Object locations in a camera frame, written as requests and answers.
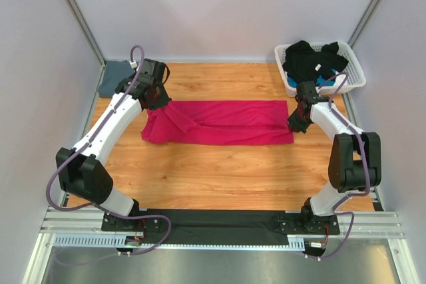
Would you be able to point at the pink t shirt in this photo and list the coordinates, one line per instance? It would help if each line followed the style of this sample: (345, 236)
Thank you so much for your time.
(220, 123)

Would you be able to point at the aluminium corner post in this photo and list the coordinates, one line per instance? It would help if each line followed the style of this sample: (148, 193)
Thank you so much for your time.
(84, 27)
(363, 21)

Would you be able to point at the blue t shirt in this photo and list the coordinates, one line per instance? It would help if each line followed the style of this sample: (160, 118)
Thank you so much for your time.
(319, 82)

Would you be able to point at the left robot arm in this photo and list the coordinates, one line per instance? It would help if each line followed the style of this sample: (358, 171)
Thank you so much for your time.
(81, 169)

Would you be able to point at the white slotted cable duct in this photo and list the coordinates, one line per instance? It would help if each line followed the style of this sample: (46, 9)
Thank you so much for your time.
(129, 242)

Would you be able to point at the folded grey-blue t shirt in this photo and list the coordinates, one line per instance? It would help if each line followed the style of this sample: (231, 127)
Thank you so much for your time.
(115, 71)

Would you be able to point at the right aluminium corner post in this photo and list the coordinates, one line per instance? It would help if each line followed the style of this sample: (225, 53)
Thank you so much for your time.
(363, 21)

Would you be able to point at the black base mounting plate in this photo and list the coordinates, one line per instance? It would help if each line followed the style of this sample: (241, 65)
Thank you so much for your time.
(243, 225)

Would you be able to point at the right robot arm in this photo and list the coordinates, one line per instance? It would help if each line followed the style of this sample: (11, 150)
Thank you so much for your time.
(355, 160)

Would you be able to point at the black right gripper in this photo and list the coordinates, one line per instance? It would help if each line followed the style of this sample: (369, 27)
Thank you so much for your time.
(295, 127)

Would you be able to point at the aluminium frame rail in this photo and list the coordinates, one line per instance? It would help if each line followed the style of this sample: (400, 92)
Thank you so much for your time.
(367, 225)

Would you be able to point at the black t shirt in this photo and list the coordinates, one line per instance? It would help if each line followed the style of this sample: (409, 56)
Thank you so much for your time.
(304, 64)

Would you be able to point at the left aluminium corner post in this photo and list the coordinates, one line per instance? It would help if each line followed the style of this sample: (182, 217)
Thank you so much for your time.
(84, 27)

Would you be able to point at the white cloth in basket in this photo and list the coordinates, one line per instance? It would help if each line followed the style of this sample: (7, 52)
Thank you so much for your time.
(340, 79)

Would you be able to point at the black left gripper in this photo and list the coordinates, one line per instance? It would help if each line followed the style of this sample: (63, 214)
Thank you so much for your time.
(163, 102)

